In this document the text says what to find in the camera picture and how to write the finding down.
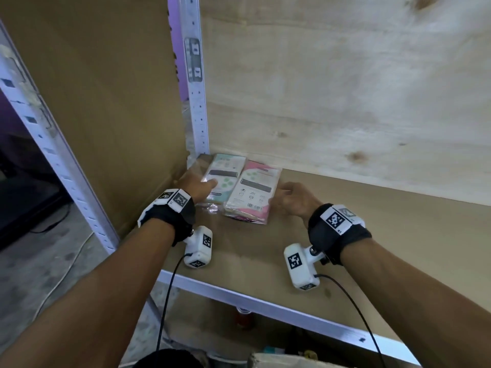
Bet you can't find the person's right hand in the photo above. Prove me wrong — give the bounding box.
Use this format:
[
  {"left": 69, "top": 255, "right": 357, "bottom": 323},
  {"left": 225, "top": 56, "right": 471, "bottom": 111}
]
[{"left": 268, "top": 182, "right": 325, "bottom": 227}]

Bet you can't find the person's left hand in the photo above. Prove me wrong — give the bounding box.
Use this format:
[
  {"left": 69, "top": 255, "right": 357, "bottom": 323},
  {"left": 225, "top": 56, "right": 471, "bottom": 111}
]
[{"left": 177, "top": 169, "right": 219, "bottom": 206}]

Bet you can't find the green plastic-wrapped packet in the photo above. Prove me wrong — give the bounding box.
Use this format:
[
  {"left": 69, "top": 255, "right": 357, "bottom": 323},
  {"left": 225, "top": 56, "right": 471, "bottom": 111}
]
[{"left": 198, "top": 153, "right": 247, "bottom": 206}]

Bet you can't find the pink plastic-wrapped packet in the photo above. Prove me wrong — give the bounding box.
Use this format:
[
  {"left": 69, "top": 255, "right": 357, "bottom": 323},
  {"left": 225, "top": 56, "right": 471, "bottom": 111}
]
[{"left": 223, "top": 160, "right": 283, "bottom": 225}]

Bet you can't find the person's left forearm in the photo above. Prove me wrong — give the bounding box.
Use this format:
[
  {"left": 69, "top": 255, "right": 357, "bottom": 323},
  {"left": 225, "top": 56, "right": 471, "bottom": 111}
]
[{"left": 0, "top": 217, "right": 178, "bottom": 368}]

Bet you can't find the person's right forearm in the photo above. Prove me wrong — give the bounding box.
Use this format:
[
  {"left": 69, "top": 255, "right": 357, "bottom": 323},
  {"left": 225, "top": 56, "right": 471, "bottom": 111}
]
[{"left": 339, "top": 237, "right": 491, "bottom": 368}]

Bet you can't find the white perforated metal shelf upright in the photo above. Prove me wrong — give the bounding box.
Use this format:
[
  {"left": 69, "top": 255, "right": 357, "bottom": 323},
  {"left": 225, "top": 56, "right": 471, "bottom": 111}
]
[
  {"left": 0, "top": 19, "right": 120, "bottom": 255},
  {"left": 177, "top": 0, "right": 211, "bottom": 157}
]

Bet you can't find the brown shelf board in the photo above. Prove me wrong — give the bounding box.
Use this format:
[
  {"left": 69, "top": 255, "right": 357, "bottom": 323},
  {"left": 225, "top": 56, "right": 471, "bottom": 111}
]
[{"left": 161, "top": 154, "right": 491, "bottom": 343}]

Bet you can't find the red can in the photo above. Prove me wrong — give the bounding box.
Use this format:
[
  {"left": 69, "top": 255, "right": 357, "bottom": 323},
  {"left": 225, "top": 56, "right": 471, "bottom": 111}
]
[{"left": 236, "top": 307, "right": 254, "bottom": 330}]

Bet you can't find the grey label sticker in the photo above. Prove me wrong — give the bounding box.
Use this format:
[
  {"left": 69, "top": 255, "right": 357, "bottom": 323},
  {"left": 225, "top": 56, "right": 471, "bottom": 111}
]
[{"left": 184, "top": 37, "right": 203, "bottom": 83}]

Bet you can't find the plywood back panel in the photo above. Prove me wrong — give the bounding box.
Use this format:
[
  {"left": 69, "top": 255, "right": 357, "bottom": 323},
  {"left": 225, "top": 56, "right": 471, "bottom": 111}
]
[{"left": 199, "top": 0, "right": 491, "bottom": 207}]

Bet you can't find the brown cardboard side panel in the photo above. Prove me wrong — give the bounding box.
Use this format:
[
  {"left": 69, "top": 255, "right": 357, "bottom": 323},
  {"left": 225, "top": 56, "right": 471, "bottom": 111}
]
[{"left": 0, "top": 0, "right": 192, "bottom": 238}]

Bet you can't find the black furniture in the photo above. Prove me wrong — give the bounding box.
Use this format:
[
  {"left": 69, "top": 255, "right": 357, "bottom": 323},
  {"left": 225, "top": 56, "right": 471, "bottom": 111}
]
[{"left": 0, "top": 90, "right": 73, "bottom": 251}]

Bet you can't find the black wrist strap with marker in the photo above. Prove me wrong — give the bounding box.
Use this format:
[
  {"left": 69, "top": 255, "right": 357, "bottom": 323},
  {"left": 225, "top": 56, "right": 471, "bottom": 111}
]
[
  {"left": 137, "top": 189, "right": 196, "bottom": 247},
  {"left": 308, "top": 203, "right": 373, "bottom": 266}
]

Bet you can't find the white wrist camera with marker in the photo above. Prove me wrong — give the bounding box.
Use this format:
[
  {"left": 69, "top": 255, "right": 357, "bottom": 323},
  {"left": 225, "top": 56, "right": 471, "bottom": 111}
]
[
  {"left": 183, "top": 225, "right": 214, "bottom": 270},
  {"left": 283, "top": 243, "right": 326, "bottom": 291}
]

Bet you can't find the white metal shelf rail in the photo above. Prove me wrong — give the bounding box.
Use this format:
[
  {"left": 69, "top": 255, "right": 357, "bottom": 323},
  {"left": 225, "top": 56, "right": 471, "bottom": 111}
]
[{"left": 157, "top": 269, "right": 422, "bottom": 367}]

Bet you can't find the black camera cable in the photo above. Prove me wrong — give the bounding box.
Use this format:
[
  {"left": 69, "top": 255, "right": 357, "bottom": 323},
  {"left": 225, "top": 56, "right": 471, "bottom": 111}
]
[
  {"left": 315, "top": 274, "right": 386, "bottom": 368},
  {"left": 154, "top": 253, "right": 192, "bottom": 357}
]

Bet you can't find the black floor cable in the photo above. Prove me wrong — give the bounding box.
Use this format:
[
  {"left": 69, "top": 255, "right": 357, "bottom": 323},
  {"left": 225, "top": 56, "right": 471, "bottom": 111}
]
[{"left": 30, "top": 202, "right": 73, "bottom": 234}]

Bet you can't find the white floor cable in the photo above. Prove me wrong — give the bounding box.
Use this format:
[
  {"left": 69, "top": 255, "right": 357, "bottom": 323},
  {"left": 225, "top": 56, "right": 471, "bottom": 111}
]
[{"left": 30, "top": 231, "right": 95, "bottom": 323}]

